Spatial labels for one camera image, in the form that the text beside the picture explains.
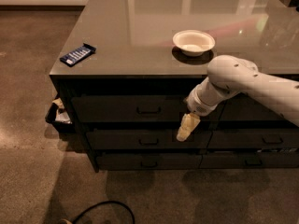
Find black floor cable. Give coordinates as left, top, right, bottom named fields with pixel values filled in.
left=69, top=200, right=136, bottom=224

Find dark bottom left drawer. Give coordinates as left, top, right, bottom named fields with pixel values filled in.
left=96, top=153, right=202, bottom=170

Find dark grey top drawer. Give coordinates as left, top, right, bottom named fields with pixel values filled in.
left=70, top=94, right=225, bottom=123

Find black bin with trash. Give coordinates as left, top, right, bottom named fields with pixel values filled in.
left=45, top=97, right=74, bottom=133

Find dark middle right drawer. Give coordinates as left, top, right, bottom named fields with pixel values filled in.
left=207, top=129, right=299, bottom=149

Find dark middle left drawer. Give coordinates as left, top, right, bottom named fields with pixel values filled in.
left=86, top=129, right=212, bottom=150

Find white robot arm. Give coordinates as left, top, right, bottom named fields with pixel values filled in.
left=177, top=55, right=299, bottom=142

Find dark top right drawer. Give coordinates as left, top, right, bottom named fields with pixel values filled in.
left=221, top=94, right=285, bottom=121

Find dark bottom right drawer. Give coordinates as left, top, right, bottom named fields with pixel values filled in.
left=200, top=153, right=299, bottom=169

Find dark grey drawer cabinet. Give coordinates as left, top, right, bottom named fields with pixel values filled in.
left=50, top=0, right=299, bottom=171

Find white gripper wrist block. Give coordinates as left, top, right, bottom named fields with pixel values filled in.
left=177, top=86, right=219, bottom=142

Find white paper bowl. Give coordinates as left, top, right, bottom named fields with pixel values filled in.
left=173, top=30, right=215, bottom=57

